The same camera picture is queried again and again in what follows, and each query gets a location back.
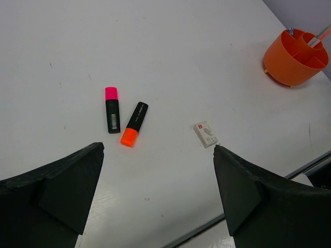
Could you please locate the orange round organizer container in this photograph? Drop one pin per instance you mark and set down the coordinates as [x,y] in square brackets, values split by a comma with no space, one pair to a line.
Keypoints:
[291,61]

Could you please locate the small white eraser box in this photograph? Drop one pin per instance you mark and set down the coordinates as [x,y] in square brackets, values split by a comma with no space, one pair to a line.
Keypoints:
[205,134]

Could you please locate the pink black highlighter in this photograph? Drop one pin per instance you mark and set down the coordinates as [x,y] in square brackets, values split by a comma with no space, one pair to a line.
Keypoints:
[112,110]

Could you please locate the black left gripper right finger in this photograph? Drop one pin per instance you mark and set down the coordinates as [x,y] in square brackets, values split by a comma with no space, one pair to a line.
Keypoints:
[271,206]

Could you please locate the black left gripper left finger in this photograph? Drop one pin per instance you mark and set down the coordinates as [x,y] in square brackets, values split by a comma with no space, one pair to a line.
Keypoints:
[49,206]

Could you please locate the orange black highlighter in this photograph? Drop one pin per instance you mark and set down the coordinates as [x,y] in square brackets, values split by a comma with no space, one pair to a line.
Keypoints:
[132,129]

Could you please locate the orange pen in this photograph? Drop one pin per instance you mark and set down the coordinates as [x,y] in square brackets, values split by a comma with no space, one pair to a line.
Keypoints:
[314,42]

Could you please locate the right aluminium table rail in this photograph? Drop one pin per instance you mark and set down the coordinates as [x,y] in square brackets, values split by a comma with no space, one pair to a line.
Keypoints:
[245,201]

